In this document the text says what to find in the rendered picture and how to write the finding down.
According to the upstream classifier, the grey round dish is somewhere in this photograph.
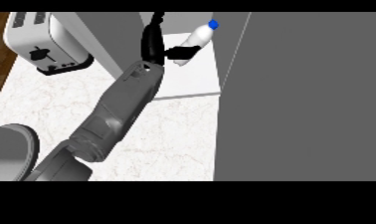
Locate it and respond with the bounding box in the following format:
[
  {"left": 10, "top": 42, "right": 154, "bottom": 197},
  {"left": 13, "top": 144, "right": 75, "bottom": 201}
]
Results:
[{"left": 0, "top": 122, "right": 41, "bottom": 182}]

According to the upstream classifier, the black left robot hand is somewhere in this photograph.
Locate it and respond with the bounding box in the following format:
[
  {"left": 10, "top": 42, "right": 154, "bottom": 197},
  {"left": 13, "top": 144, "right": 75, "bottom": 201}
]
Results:
[{"left": 139, "top": 11, "right": 201, "bottom": 68}]

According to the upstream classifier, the white bottle with blue cap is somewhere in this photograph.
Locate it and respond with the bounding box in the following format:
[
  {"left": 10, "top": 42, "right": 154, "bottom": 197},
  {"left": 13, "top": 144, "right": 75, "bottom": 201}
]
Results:
[{"left": 172, "top": 19, "right": 219, "bottom": 68}]

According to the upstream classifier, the white toaster with black base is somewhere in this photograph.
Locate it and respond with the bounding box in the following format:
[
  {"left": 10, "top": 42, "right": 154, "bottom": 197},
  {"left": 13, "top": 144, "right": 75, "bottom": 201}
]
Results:
[{"left": 1, "top": 11, "right": 95, "bottom": 77}]

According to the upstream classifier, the large dark grey cabinet door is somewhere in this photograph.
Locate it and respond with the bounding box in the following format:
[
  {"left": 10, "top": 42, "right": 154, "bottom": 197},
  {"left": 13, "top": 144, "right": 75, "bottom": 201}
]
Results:
[{"left": 210, "top": 11, "right": 376, "bottom": 182}]

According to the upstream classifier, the grey cabinet door, white edge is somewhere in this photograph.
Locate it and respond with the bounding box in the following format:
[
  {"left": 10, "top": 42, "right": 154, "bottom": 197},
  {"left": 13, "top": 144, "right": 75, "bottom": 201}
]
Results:
[{"left": 48, "top": 11, "right": 147, "bottom": 81}]

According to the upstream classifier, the white cabinet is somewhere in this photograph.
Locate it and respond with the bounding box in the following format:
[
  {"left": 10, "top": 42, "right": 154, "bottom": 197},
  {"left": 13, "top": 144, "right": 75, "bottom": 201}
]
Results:
[{"left": 138, "top": 11, "right": 252, "bottom": 102}]

